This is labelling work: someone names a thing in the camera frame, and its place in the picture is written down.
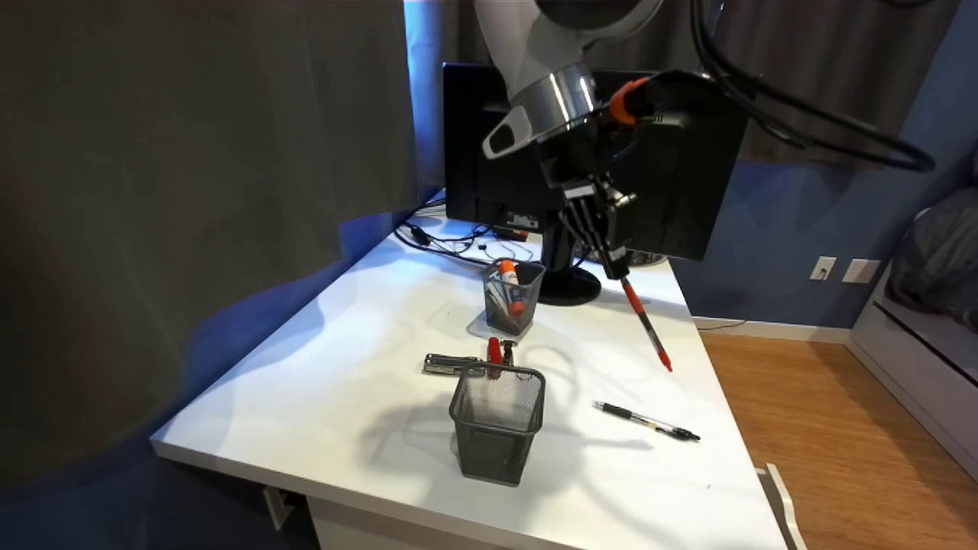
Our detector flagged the empty-looking black mesh pen cup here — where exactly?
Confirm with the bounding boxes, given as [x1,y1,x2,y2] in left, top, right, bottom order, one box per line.
[445,362,549,488]

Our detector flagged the orange pen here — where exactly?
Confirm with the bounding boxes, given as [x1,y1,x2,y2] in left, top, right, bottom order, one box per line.
[607,266,677,375]

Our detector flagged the gray curtain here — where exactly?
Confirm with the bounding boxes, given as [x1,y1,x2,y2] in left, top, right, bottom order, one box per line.
[445,0,965,171]
[0,0,423,486]

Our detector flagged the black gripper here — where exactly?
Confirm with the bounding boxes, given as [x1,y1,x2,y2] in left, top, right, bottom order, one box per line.
[536,108,642,284]

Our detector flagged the white open drawer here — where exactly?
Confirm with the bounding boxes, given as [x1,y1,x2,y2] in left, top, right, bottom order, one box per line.
[752,459,809,550]

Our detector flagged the white wall outlet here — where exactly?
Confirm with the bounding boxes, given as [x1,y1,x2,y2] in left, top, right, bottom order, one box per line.
[807,249,840,284]
[840,253,884,286]

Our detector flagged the tangled desk cables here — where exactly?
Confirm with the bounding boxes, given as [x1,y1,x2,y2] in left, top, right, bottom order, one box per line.
[387,207,532,270]

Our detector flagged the small black monitor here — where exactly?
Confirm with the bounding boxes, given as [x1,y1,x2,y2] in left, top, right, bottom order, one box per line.
[440,58,755,307]

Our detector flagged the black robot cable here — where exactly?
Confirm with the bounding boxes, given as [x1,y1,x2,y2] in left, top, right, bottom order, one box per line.
[688,0,937,177]

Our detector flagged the orange cable connector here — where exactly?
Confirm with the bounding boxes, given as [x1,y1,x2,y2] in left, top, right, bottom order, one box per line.
[605,72,658,127]

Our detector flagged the dark bedding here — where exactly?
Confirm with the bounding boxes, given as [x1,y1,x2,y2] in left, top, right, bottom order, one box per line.
[884,133,978,338]

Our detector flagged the white bed frame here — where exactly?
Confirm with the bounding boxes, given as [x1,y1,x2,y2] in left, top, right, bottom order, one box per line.
[843,272,978,482]

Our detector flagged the black pen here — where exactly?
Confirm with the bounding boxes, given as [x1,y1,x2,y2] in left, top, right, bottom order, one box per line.
[592,396,706,447]

